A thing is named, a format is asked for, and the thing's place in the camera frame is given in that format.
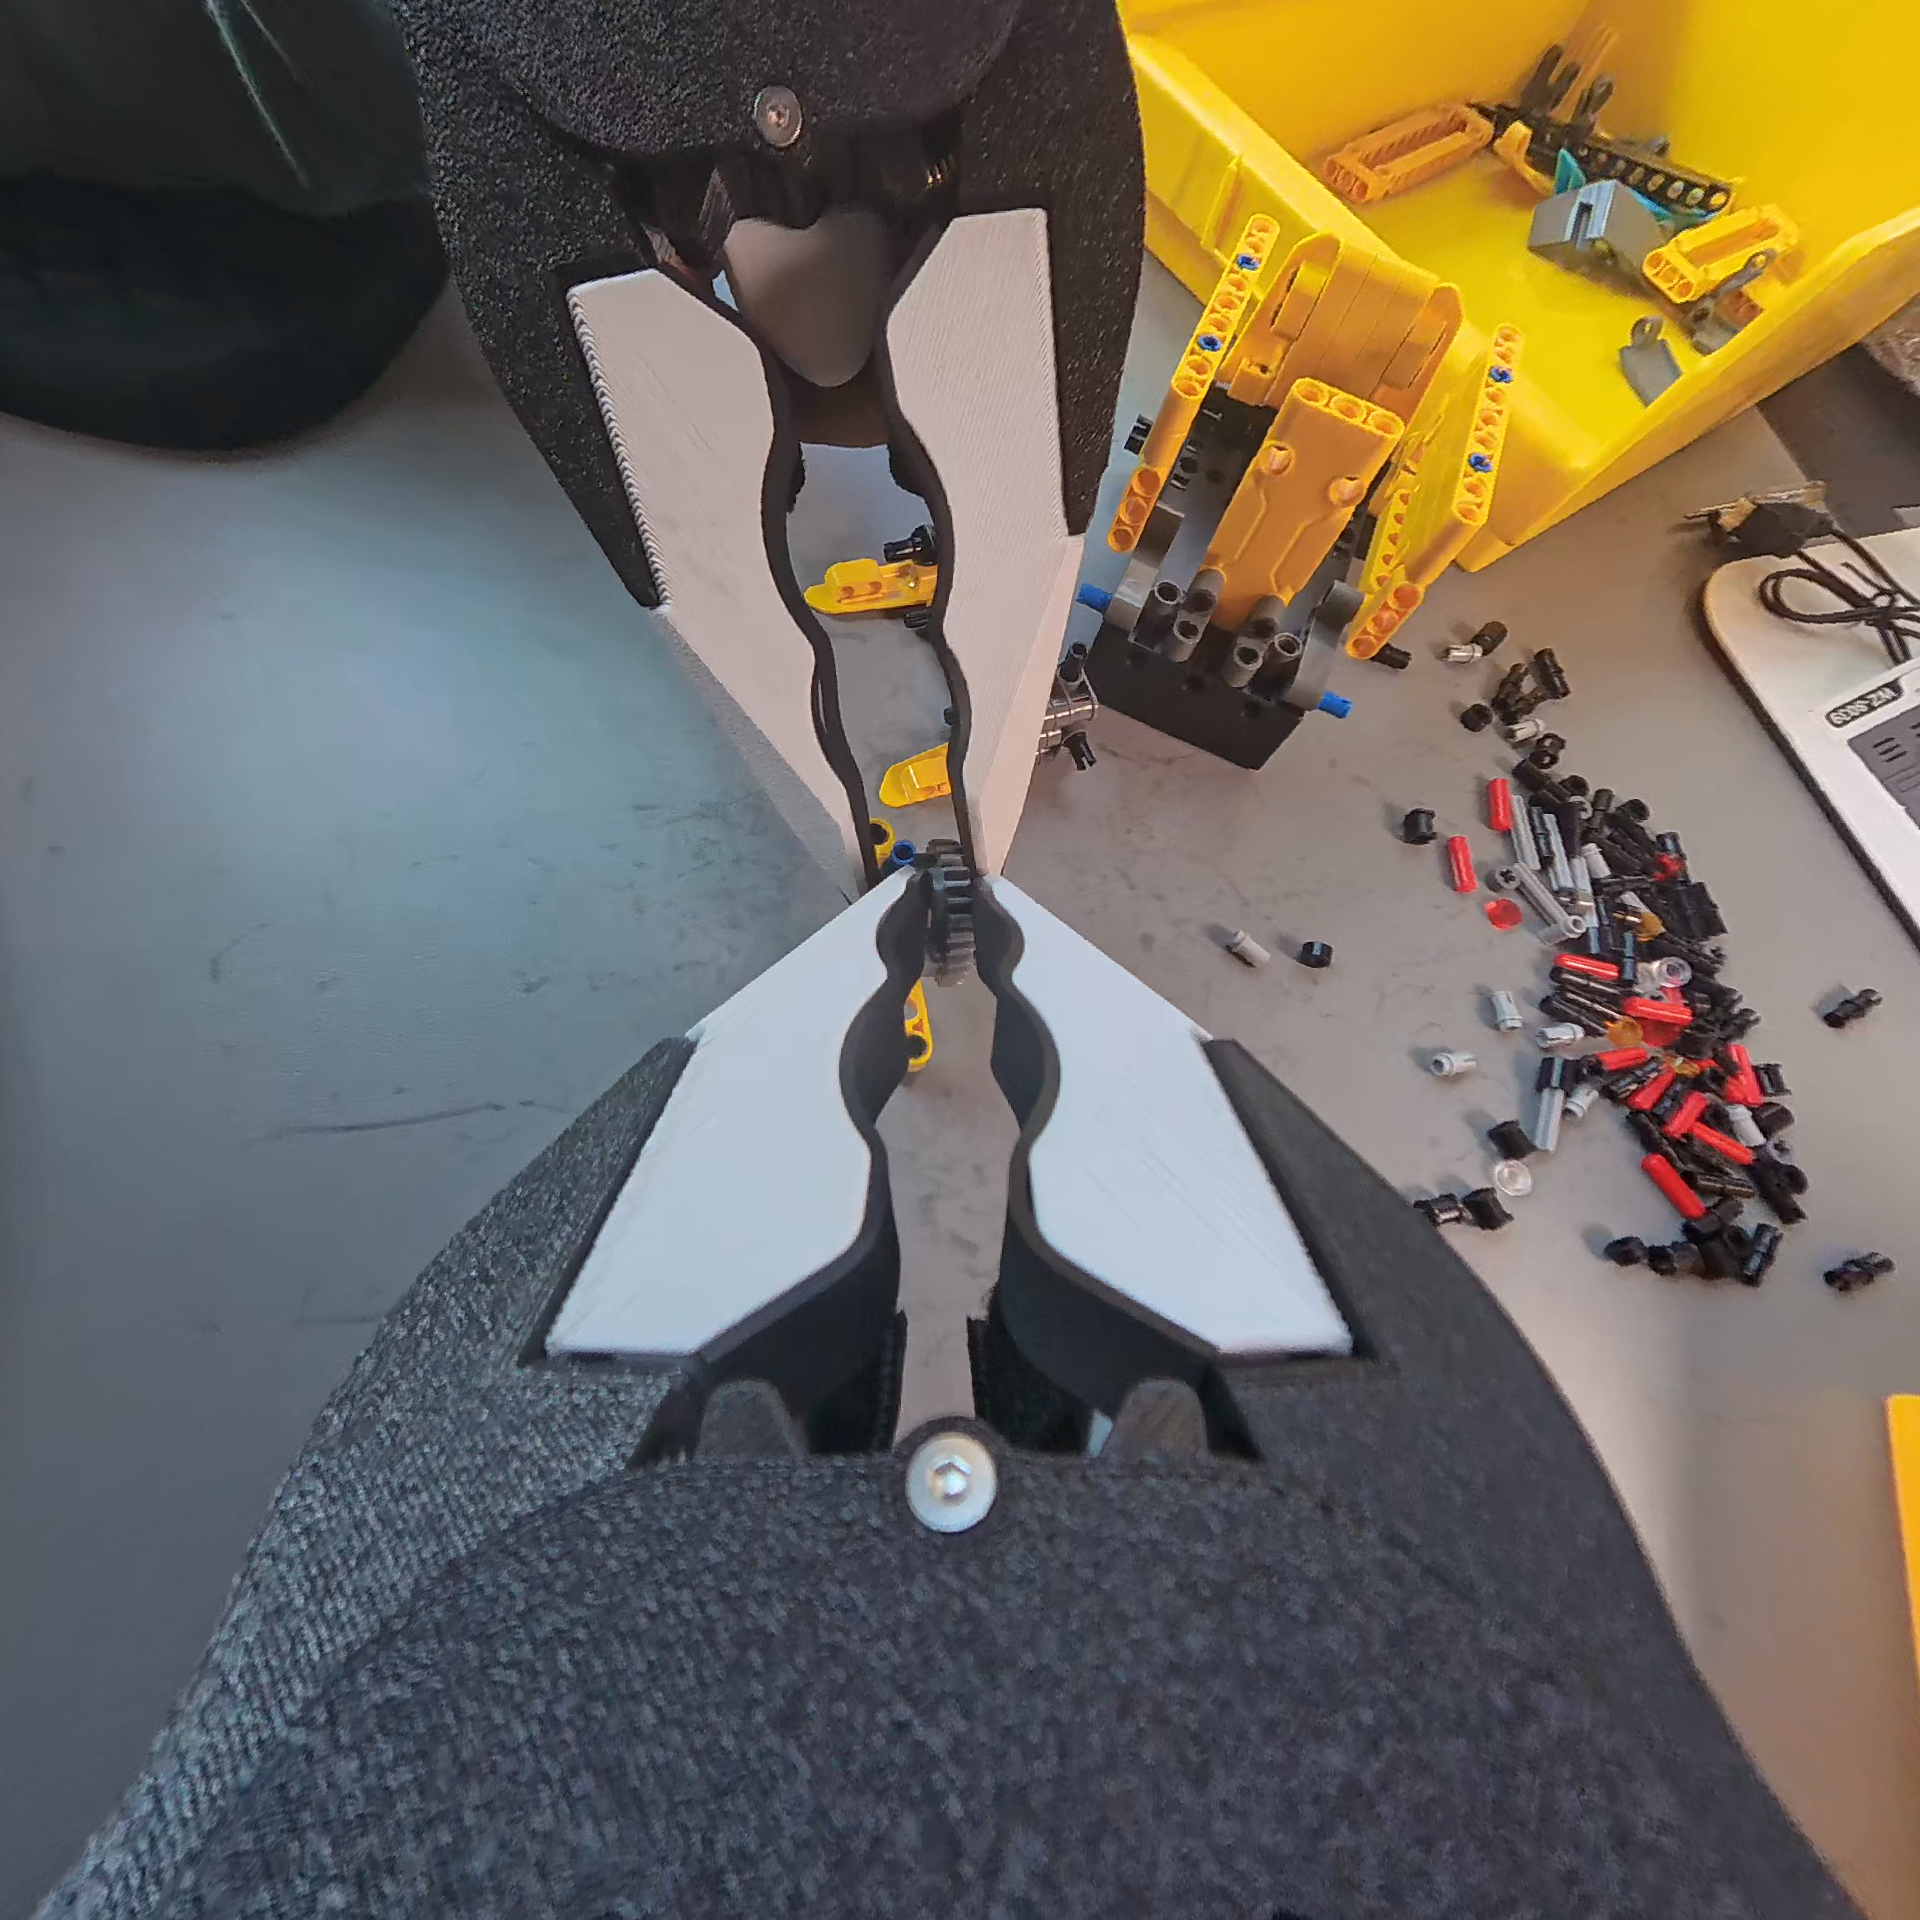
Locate pale rounded board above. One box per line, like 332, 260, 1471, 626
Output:
1704, 527, 1920, 909

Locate large yellow black lego model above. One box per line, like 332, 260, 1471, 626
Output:
1072, 213, 1530, 770

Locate grey yellow lego rack assembly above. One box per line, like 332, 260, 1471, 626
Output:
804, 527, 1105, 804

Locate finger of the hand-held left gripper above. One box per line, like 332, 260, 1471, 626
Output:
568, 268, 884, 903
884, 208, 1088, 880

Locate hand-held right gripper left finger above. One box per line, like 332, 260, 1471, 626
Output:
544, 872, 923, 1453

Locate yellow plastic storage bin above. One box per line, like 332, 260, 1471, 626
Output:
1118, 0, 1920, 577
1887, 1394, 1920, 1920

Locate black cable with plug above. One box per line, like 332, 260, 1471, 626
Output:
1687, 483, 1920, 671

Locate pile of small lego pins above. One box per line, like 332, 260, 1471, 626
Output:
1402, 617, 1895, 1296

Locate lego instruction booklet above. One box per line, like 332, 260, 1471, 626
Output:
1808, 660, 1920, 842

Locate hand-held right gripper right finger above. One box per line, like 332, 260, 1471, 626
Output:
970, 874, 1356, 1453

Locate yellow lego beam with black pins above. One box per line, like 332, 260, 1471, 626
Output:
862, 816, 940, 1071

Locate long black lego beam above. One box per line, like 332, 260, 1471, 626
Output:
1478, 45, 1742, 219

